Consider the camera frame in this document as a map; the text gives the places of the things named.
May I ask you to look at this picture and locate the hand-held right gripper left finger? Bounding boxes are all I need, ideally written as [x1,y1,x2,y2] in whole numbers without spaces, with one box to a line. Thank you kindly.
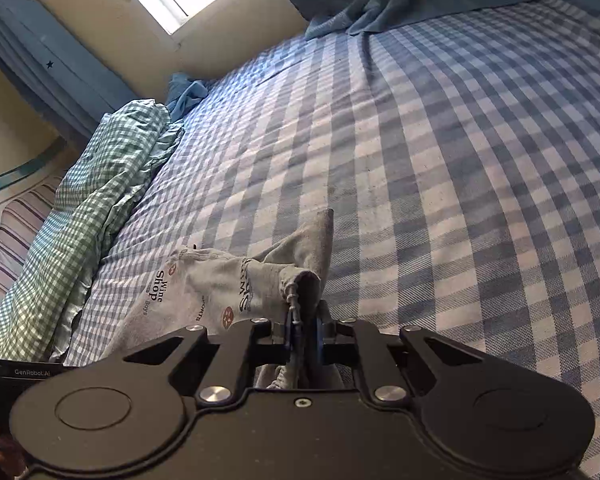
[124,310,306,405]

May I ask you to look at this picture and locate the small blue cloth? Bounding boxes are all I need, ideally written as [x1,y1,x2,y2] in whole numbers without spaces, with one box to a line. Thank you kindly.
[166,72,211,122]

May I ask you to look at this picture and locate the grey printed pants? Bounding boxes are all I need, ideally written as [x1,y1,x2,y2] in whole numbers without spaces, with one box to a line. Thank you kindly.
[117,207,353,391]

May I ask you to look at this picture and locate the white teal-patterned headboard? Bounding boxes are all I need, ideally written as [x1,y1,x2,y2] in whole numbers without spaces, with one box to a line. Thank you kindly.
[0,140,77,263]

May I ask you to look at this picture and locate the person's left hand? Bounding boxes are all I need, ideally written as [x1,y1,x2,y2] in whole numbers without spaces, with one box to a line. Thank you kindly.
[0,417,29,478]

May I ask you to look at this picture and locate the green checkered quilt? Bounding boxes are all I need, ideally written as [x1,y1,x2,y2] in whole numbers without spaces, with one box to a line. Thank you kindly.
[0,99,186,363]

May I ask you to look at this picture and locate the blue star-print curtain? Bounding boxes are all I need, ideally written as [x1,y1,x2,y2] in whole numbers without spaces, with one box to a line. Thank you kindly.
[0,0,137,147]

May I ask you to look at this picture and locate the blue checkered bed sheet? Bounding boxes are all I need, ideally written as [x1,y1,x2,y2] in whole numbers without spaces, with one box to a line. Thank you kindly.
[50,0,600,480]

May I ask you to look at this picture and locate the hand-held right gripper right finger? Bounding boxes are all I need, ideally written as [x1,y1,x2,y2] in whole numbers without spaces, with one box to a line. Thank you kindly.
[315,312,487,407]

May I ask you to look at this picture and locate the purple striped mattress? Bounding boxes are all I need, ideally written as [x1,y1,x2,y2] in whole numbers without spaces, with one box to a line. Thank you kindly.
[0,172,67,327]

